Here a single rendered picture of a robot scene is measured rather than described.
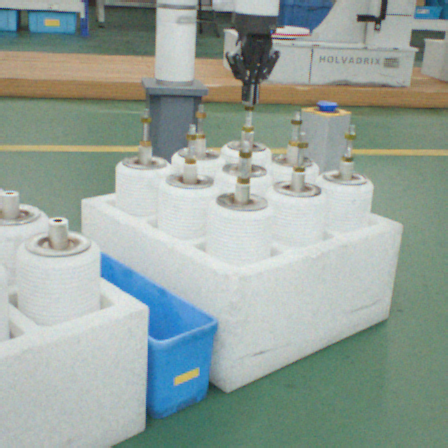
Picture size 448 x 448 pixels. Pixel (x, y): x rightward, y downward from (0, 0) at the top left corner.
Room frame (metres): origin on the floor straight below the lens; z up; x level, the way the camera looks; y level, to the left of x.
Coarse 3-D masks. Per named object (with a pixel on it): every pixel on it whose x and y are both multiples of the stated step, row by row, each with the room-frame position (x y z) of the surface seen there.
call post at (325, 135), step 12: (312, 120) 1.34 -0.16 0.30; (324, 120) 1.32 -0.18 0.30; (336, 120) 1.33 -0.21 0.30; (348, 120) 1.36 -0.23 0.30; (300, 132) 1.36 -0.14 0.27; (312, 132) 1.34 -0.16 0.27; (324, 132) 1.32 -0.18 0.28; (336, 132) 1.33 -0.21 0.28; (312, 144) 1.34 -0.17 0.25; (324, 144) 1.32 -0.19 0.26; (336, 144) 1.34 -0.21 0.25; (312, 156) 1.34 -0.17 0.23; (324, 156) 1.32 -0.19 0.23; (336, 156) 1.34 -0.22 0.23; (324, 168) 1.32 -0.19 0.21; (336, 168) 1.34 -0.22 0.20
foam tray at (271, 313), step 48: (96, 240) 1.08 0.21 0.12; (144, 240) 0.98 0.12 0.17; (192, 240) 0.96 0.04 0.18; (336, 240) 1.00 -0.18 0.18; (384, 240) 1.07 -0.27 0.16; (192, 288) 0.90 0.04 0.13; (240, 288) 0.84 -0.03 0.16; (288, 288) 0.91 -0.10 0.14; (336, 288) 0.99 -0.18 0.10; (384, 288) 1.08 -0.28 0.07; (240, 336) 0.85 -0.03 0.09; (288, 336) 0.92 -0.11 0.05; (336, 336) 1.00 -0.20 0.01; (240, 384) 0.85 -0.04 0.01
